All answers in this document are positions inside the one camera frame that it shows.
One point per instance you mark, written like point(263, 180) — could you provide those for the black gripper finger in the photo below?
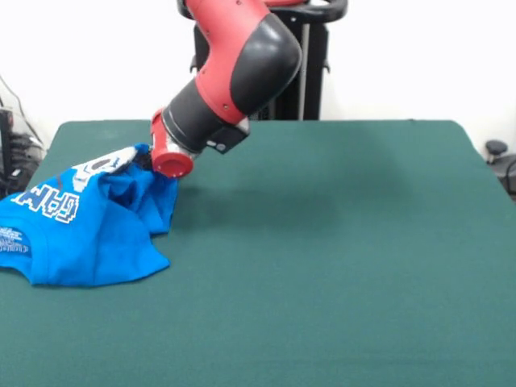
point(144, 159)

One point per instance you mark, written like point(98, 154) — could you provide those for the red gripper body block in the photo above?
point(171, 161)

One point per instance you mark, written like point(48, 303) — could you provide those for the blue printed t-shirt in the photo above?
point(101, 250)

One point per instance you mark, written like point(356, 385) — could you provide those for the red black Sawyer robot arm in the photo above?
point(238, 72)

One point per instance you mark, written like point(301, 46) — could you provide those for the black electronics box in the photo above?
point(5, 141)

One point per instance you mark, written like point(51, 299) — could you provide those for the dark green table cloth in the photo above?
point(322, 262)

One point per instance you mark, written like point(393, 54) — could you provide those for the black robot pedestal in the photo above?
point(310, 80)

